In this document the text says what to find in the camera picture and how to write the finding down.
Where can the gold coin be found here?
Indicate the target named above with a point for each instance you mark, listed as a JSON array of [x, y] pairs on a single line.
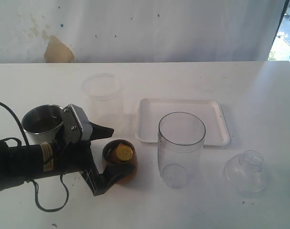
[[124, 152]]

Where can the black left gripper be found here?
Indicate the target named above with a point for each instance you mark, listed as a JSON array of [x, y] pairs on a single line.
[[78, 157]]

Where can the clear plastic shaker lid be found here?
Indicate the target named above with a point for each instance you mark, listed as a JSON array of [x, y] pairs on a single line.
[[247, 174]]

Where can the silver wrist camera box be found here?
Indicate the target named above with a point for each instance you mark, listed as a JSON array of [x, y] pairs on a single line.
[[77, 127]]

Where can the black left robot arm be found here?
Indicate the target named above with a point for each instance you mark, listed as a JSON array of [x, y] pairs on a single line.
[[19, 164]]

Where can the clear plastic shaker body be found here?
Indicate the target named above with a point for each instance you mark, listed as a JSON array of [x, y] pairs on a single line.
[[180, 148]]

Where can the stainless steel cup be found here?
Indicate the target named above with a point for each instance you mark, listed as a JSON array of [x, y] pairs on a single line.
[[42, 123]]

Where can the brown wooden cup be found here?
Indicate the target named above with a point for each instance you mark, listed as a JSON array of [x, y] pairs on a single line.
[[128, 168]]

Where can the translucent plastic deli container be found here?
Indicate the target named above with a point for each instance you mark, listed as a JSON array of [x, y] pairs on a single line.
[[103, 93]]

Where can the white plastic tray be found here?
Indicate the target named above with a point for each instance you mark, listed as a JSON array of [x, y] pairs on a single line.
[[151, 111]]

